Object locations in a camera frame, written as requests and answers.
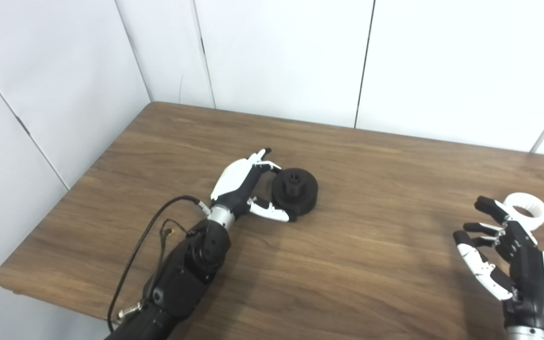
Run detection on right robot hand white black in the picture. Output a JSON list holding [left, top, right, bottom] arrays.
[[452, 196, 544, 337]]

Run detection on white toothed ring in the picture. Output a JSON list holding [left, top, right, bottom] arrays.
[[503, 193, 544, 231]]

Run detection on round black part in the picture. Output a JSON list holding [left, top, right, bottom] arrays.
[[271, 168, 319, 218]]

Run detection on thin left forearm wires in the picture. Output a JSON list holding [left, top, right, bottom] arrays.
[[158, 218, 190, 289]]

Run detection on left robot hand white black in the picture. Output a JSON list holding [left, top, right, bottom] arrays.
[[210, 148, 297, 223]]

